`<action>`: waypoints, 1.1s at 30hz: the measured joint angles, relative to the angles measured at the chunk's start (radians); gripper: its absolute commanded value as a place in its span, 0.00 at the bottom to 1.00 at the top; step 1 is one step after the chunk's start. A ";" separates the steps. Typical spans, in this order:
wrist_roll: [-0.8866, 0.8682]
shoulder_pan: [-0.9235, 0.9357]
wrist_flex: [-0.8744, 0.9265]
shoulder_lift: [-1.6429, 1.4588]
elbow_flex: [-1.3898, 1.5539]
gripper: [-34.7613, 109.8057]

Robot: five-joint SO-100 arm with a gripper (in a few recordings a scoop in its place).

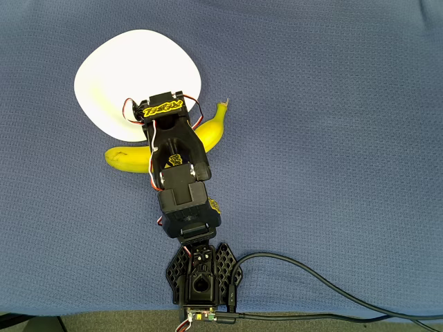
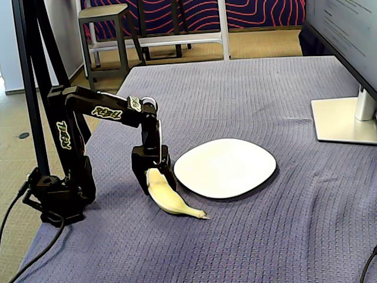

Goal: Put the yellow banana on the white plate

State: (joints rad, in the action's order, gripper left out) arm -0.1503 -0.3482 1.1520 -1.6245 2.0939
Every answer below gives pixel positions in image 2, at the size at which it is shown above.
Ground silver monitor stand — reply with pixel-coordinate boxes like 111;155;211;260
311;85;377;145

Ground blue-grey woven cloth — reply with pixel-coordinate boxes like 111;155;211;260
17;55;377;283

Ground grey stool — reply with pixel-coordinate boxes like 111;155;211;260
78;3;147;95

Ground purple red patterned panel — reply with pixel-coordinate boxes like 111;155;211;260
81;0;306;41

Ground white metal frame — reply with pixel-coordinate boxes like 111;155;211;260
75;0;231;70

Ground black metal stand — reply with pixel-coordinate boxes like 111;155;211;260
11;0;92;177

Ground computer monitor screen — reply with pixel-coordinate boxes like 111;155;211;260
305;0;377;101

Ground yellow banana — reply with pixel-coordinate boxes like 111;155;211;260
145;167;211;221

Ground black cable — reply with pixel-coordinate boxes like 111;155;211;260
8;216;65;283
0;181;30;239
361;246;377;283

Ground dark chair legs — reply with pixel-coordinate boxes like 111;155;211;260
137;0;192;61

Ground white plate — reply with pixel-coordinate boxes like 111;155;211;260
173;138;277;200

